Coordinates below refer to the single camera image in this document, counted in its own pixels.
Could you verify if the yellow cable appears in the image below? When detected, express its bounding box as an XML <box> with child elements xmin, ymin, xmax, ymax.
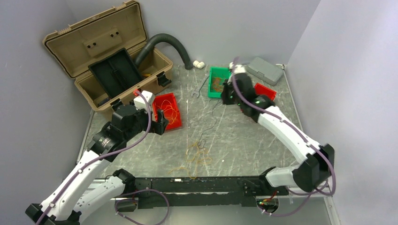
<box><xmin>155</xmin><ymin>99</ymin><xmax>180</xmax><ymax>125</ymax></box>

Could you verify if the orange cable bundle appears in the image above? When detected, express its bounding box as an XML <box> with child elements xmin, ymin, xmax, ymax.
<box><xmin>167</xmin><ymin>141</ymin><xmax>214</xmax><ymax>181</ymax></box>

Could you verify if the purple cable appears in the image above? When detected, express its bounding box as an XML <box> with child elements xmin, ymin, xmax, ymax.
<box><xmin>198</xmin><ymin>99</ymin><xmax>222</xmax><ymax>149</ymax></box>

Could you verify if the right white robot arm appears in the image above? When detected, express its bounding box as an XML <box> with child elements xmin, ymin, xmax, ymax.
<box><xmin>221</xmin><ymin>73</ymin><xmax>336</xmax><ymax>196</ymax></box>

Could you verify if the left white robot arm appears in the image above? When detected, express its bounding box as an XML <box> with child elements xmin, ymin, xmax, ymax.
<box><xmin>25</xmin><ymin>105</ymin><xmax>168</xmax><ymax>225</ymax></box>

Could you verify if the green plastic bin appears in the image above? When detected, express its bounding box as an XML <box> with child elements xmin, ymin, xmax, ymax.
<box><xmin>207</xmin><ymin>67</ymin><xmax>230</xmax><ymax>98</ymax></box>

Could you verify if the left red plastic bin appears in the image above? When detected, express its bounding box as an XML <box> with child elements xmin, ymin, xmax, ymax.
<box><xmin>153</xmin><ymin>93</ymin><xmax>182</xmax><ymax>131</ymax></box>

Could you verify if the red plastic bin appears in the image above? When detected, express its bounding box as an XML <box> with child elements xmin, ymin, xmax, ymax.
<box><xmin>254</xmin><ymin>83</ymin><xmax>277</xmax><ymax>101</ymax></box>
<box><xmin>153</xmin><ymin>93</ymin><xmax>182</xmax><ymax>131</ymax></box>

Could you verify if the right red plastic bin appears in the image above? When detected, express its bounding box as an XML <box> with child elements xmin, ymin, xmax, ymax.
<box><xmin>254</xmin><ymin>83</ymin><xmax>277</xmax><ymax>101</ymax></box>

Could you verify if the silver open-end wrench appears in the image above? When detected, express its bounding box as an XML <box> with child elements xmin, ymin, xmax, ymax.
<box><xmin>191</xmin><ymin>74</ymin><xmax>209</xmax><ymax>98</ymax></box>

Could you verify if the grey plastic case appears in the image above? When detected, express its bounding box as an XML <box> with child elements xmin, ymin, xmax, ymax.
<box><xmin>246</xmin><ymin>57</ymin><xmax>283</xmax><ymax>86</ymax></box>

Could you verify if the white pipe fitting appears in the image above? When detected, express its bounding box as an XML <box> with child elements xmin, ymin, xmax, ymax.
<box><xmin>192</xmin><ymin>60</ymin><xmax>205</xmax><ymax>69</ymax></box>

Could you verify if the black toolbox tray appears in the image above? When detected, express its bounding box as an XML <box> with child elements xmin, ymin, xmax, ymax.
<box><xmin>88</xmin><ymin>48</ymin><xmax>144</xmax><ymax>98</ymax></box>

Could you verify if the tan plastic toolbox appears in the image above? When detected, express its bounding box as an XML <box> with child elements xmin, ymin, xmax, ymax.
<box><xmin>42</xmin><ymin>0</ymin><xmax>174</xmax><ymax>113</ymax></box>

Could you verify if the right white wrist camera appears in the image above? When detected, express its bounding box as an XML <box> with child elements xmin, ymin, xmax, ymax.
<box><xmin>229</xmin><ymin>62</ymin><xmax>246</xmax><ymax>76</ymax></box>

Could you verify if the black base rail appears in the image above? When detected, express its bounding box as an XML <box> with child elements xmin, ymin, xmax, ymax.
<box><xmin>117</xmin><ymin>175</ymin><xmax>288</xmax><ymax>209</ymax></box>

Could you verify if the black corrugated hose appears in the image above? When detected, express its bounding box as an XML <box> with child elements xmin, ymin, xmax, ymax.
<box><xmin>134</xmin><ymin>33</ymin><xmax>194</xmax><ymax>70</ymax></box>

